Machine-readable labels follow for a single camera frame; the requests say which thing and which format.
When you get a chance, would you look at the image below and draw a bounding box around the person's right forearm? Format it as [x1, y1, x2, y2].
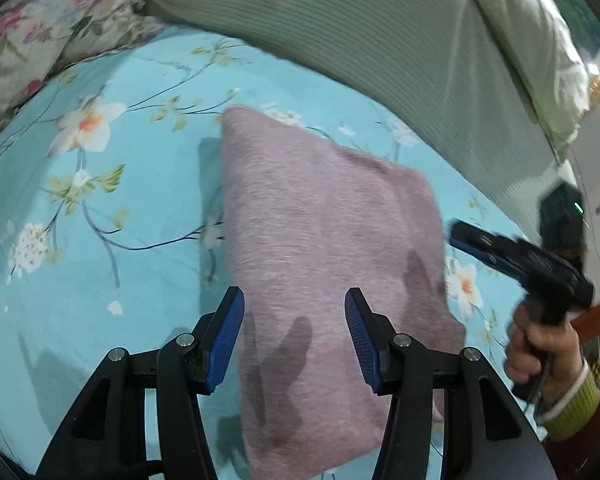
[534, 359, 600, 443]

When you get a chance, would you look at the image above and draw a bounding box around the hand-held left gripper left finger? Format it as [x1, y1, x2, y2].
[35, 286, 246, 480]

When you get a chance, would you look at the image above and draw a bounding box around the grey-green ribbed pillow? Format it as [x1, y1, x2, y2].
[140, 0, 581, 241]

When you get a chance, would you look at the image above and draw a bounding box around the pink knit sweater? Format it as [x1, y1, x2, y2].
[220, 105, 467, 480]

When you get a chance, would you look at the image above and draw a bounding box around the wall poster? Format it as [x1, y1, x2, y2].
[540, 0, 600, 106]

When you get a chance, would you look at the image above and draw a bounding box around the blue floral bedsheet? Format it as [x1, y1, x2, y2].
[0, 27, 546, 480]

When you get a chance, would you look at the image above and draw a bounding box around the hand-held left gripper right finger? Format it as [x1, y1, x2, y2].
[344, 287, 556, 480]

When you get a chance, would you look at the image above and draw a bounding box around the floral ruffled pillow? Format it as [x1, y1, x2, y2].
[0, 0, 166, 136]

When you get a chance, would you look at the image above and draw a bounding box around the light green pillow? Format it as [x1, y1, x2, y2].
[440, 0, 592, 161]

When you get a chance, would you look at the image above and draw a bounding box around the person's right hand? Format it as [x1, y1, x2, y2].
[505, 302, 588, 387]

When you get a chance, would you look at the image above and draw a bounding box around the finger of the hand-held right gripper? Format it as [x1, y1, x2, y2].
[449, 219, 521, 267]

